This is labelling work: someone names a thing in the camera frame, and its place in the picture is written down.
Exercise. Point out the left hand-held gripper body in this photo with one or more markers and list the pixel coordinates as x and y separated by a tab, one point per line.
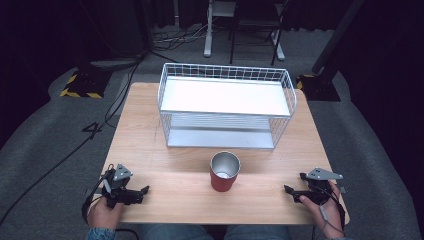
116	195

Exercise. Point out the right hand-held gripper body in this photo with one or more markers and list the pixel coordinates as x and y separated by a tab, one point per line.
316	193

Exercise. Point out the red cup with metal inside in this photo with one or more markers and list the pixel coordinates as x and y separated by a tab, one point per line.
222	181

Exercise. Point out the person's left hand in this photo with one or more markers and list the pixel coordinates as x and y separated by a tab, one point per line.
101	215

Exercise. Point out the person's right hand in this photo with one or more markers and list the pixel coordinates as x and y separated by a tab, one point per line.
328	216

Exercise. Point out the person's legs in jeans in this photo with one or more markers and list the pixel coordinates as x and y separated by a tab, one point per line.
180	233

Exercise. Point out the black stand base with pole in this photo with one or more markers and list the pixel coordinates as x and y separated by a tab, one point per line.
321	87

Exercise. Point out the black stand base striped edge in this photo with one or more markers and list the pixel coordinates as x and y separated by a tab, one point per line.
85	83

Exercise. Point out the black metal chair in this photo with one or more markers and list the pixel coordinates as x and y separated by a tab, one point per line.
253	23

